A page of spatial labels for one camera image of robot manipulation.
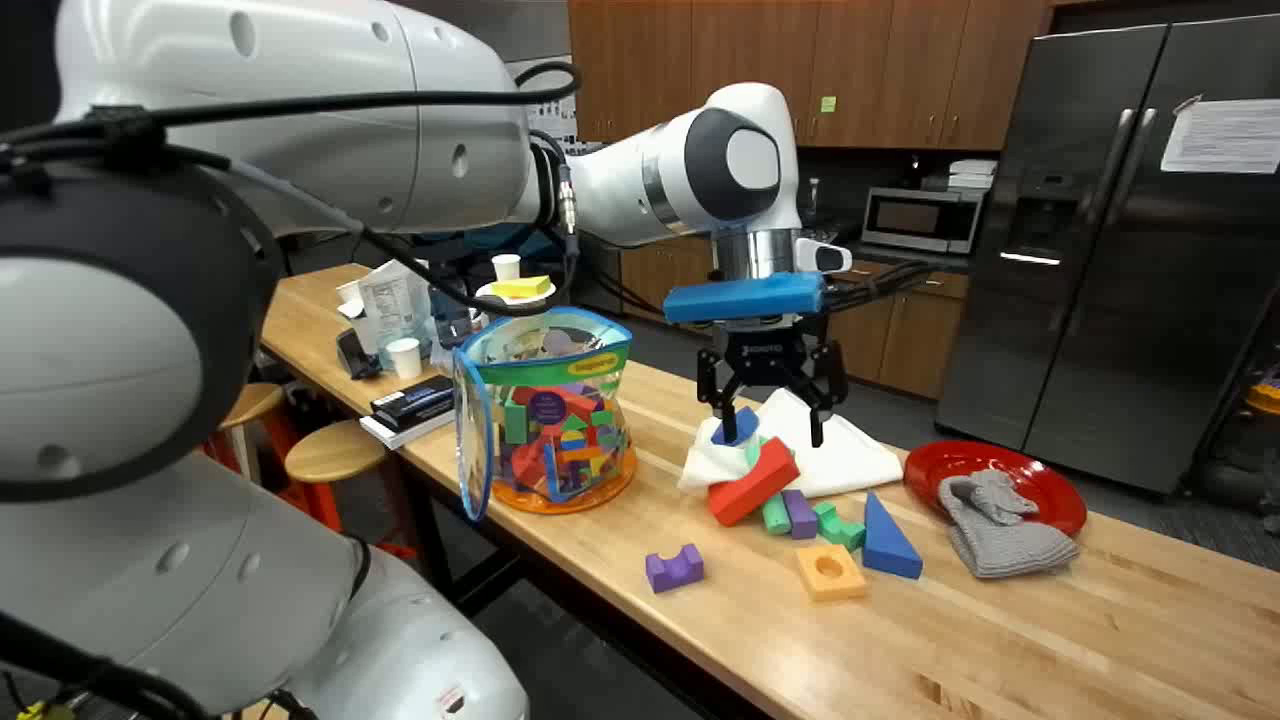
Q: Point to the white paper on refrigerator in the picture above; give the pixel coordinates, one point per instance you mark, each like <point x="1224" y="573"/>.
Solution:
<point x="1223" y="139"/>

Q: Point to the yellow bowl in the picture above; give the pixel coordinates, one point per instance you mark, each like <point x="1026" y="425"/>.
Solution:
<point x="516" y="290"/>

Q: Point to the black flat device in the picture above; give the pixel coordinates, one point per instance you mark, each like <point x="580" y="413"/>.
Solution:
<point x="413" y="400"/>

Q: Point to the blue oval foam block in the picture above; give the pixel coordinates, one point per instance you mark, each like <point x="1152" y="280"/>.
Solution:
<point x="745" y="425"/>

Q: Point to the silver microwave oven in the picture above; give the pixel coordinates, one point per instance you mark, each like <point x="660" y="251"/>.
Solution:
<point x="920" y="223"/>

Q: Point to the red long foam block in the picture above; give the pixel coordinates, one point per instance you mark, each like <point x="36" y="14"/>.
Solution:
<point x="755" y="490"/>

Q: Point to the small black gadget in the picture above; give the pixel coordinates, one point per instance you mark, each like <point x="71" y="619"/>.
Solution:
<point x="359" y="357"/>

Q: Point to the white paper cup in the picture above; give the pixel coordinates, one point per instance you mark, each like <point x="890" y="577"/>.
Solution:
<point x="405" y="357"/>

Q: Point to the pale green foam block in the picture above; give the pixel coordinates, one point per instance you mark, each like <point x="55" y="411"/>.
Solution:
<point x="750" y="457"/>

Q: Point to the clear jar of toys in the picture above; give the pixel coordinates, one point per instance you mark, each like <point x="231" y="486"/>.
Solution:
<point x="561" y="425"/>

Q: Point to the blue wedge foam block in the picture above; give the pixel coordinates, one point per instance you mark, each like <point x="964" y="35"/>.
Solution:
<point x="885" y="547"/>

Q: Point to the stainless steel refrigerator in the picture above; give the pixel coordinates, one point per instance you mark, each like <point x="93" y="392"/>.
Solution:
<point x="1105" y="332"/>

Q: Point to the small green foam block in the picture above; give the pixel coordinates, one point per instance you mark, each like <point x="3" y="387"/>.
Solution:
<point x="774" y="519"/>

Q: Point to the white cloth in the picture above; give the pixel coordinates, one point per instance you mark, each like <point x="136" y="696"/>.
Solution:
<point x="847" y="460"/>

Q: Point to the small purple foam block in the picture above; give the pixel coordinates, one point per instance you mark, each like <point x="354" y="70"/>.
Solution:
<point x="796" y="513"/>

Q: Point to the wooden wall cabinets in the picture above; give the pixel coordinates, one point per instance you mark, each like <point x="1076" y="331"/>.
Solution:
<point x="904" y="65"/>

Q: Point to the green stepped foam block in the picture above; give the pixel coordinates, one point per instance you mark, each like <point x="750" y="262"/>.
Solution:
<point x="841" y="528"/>

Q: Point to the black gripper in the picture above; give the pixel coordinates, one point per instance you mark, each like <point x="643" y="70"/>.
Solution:
<point x="769" y="357"/>

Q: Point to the orange square block with hole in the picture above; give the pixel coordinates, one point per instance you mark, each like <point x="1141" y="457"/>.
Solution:
<point x="832" y="573"/>

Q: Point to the white stacked containers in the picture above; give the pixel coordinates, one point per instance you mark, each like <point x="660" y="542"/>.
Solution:
<point x="975" y="174"/>

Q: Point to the green sticky note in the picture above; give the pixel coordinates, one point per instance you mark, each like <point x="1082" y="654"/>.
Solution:
<point x="831" y="104"/>

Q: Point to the red plate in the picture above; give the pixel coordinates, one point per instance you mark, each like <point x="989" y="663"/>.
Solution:
<point x="964" y="466"/>

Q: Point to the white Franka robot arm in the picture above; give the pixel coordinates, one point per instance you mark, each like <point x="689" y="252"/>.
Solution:
<point x="335" y="135"/>

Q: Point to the purple bridge foam block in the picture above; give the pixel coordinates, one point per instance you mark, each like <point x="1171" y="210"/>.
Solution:
<point x="672" y="569"/>

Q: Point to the gray folded cloth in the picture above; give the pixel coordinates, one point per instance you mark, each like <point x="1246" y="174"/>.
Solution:
<point x="1005" y="532"/>

